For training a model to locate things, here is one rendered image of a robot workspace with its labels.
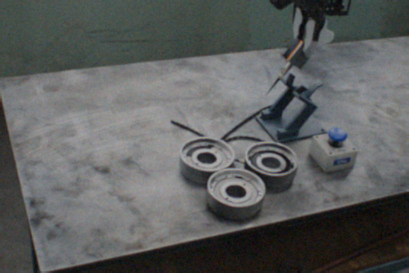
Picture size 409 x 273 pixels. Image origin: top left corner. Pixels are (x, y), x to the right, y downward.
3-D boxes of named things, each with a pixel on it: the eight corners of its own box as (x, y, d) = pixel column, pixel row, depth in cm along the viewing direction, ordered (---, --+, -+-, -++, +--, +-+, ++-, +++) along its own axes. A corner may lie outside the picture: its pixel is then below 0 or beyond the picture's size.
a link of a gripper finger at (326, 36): (334, 61, 130) (339, 17, 126) (309, 64, 127) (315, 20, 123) (325, 55, 132) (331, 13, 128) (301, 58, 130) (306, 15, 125)
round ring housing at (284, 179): (296, 163, 131) (300, 147, 129) (292, 195, 122) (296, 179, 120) (246, 153, 131) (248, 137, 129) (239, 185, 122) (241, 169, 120)
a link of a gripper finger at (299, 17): (318, 49, 134) (329, 11, 128) (294, 52, 131) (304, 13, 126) (311, 40, 136) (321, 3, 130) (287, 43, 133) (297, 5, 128)
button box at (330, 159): (325, 173, 129) (330, 154, 126) (308, 152, 134) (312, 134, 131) (358, 167, 133) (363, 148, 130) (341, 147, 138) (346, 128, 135)
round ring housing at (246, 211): (260, 227, 114) (263, 210, 111) (201, 217, 114) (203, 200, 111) (264, 189, 122) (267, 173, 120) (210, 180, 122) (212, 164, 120)
